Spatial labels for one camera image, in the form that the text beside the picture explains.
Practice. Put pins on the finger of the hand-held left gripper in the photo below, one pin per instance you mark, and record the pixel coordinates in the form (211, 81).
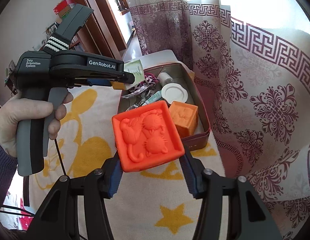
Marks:
(127, 78)

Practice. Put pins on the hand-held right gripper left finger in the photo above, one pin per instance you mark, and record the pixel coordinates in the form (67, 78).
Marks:
(115, 177)

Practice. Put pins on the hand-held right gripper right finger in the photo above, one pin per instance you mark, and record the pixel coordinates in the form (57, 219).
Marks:
(188, 172)

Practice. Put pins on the yellow box with white label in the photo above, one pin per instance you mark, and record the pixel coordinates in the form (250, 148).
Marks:
(135, 70)

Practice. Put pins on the large orange embossed cube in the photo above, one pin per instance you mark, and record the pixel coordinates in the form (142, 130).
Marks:
(147, 135)

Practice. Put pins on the red tin container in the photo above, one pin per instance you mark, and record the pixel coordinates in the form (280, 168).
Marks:
(200, 120)

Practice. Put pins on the person's left hand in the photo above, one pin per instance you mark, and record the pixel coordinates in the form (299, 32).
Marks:
(20, 115)

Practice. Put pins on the large metal clip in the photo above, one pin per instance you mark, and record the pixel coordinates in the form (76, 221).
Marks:
(138, 91)

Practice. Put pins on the light green tube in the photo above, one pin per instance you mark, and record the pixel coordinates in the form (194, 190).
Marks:
(155, 97)

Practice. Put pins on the white and yellow printed blanket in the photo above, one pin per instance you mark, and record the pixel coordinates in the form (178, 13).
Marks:
(90, 145)

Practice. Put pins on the small orange embossed cube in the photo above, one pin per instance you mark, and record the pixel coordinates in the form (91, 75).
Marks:
(182, 120)

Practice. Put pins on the dark wooden door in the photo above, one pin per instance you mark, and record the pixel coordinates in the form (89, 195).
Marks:
(100, 17)

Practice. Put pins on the red cardboard box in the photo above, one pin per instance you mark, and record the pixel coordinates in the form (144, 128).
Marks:
(62, 7)

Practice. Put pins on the red floral bedspread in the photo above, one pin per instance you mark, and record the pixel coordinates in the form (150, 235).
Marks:
(15, 222)

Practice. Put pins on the patterned purple and white curtain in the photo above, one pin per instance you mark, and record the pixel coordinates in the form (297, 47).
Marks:
(257, 80)

